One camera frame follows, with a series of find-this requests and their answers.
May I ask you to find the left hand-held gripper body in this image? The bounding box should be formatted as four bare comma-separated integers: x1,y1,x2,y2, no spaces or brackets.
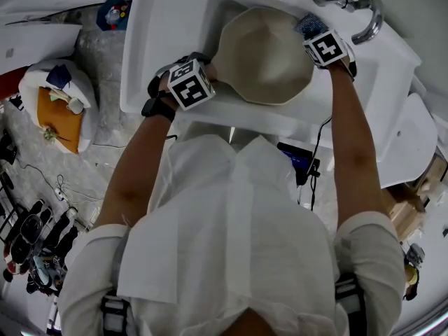
146,51,216,112

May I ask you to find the blue scrubbing sponge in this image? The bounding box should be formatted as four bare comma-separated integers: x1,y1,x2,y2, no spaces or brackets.
293,12,325,36

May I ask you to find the black phone with blue screen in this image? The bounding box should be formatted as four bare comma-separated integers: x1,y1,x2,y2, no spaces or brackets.
276,141,321,187

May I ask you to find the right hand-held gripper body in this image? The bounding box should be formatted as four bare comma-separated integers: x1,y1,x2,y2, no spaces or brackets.
302,29,358,81

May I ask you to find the dried plant sprig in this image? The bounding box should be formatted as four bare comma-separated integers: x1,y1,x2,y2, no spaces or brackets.
42,125,61,143

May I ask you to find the orange cushion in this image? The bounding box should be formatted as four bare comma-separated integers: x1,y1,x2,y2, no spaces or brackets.
36,87,86,155

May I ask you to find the beige frying pan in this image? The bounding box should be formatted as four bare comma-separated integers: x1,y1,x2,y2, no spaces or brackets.
209,6,315,106

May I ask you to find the white shirt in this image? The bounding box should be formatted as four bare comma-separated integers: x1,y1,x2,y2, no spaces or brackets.
57,134,407,336

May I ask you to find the white bag with orange contents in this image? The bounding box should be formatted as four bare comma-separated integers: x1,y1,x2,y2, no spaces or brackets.
17,59,99,155

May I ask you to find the red-orange board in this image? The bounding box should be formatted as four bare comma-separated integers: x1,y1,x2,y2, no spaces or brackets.
0,66,29,102

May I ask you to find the white ceramic basin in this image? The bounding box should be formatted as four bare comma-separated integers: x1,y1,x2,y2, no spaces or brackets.
379,92,439,189

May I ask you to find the black harness strap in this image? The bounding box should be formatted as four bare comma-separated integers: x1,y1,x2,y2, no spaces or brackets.
333,273,367,329
100,290,132,336

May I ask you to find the person's right forearm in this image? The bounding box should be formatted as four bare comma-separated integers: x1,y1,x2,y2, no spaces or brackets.
326,63,390,229

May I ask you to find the person's left forearm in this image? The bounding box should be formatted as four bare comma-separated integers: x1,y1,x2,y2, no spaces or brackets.
92,115,174,229

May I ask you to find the person's left hand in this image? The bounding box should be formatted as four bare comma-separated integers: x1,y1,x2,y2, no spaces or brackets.
157,76,173,99

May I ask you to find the white flat panel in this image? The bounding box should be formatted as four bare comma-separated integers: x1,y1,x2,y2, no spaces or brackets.
0,24,83,81

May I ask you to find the blue bin with colourful items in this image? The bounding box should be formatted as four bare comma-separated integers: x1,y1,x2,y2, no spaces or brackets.
96,0,132,32

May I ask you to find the white washbasin cabinet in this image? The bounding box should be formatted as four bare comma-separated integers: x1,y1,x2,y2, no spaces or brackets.
119,0,423,151

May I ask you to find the cardboard box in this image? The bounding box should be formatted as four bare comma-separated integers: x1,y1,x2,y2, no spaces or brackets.
384,183,428,236

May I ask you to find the small white cup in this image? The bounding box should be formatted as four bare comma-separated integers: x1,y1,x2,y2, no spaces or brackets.
67,97,85,115

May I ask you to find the chrome faucet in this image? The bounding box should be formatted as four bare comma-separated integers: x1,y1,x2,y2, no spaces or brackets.
311,0,384,46

